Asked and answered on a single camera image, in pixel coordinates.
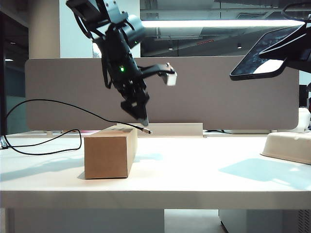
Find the dark office equipment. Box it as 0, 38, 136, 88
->
299, 82, 311, 108

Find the paper wall notice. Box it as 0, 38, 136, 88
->
92, 41, 102, 59

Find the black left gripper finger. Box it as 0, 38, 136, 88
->
121, 98, 149, 126
135, 91, 150, 121

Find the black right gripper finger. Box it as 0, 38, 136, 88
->
259, 31, 308, 60

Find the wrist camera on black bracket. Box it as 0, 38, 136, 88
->
140, 62, 178, 86

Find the white rounded appliance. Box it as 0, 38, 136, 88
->
297, 108, 311, 133

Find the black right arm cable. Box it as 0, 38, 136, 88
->
281, 1, 311, 24

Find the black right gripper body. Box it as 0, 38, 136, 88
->
284, 31, 311, 71

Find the grey fabric desk divider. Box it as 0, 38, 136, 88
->
25, 55, 301, 132

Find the black charging cable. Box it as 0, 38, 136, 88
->
0, 99, 153, 156

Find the black smartphone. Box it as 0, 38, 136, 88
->
229, 25, 306, 82

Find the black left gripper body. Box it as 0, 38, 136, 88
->
101, 24, 149, 101

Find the brown cardboard box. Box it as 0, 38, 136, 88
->
84, 125, 138, 180

